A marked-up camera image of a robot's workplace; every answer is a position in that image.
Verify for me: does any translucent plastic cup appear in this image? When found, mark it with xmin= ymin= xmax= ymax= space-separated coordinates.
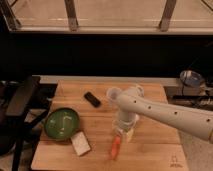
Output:
xmin=106 ymin=87 xmax=122 ymax=103

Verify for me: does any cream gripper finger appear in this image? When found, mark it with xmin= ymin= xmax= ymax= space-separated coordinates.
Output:
xmin=126 ymin=130 xmax=134 ymax=142
xmin=115 ymin=130 xmax=122 ymax=137

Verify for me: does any white sponge block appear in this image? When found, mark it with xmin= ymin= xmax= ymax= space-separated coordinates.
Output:
xmin=71 ymin=131 xmax=91 ymax=156

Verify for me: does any wooden cutting board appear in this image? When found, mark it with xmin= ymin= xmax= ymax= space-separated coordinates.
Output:
xmin=31 ymin=81 xmax=188 ymax=171

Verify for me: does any small black box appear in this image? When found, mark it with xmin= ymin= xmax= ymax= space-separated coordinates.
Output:
xmin=84 ymin=92 xmax=101 ymax=107

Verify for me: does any metal window frame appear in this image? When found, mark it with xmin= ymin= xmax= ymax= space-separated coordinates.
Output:
xmin=0 ymin=0 xmax=213 ymax=35

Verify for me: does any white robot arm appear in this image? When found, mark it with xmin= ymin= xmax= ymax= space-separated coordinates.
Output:
xmin=111 ymin=87 xmax=213 ymax=143

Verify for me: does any green ceramic bowl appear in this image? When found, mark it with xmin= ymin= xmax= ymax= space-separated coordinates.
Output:
xmin=44 ymin=108 xmax=80 ymax=141

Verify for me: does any round silver blue object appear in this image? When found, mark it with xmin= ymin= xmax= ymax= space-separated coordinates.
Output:
xmin=180 ymin=70 xmax=204 ymax=87

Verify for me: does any black office chair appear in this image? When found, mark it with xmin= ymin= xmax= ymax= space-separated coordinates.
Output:
xmin=0 ymin=76 xmax=51 ymax=171

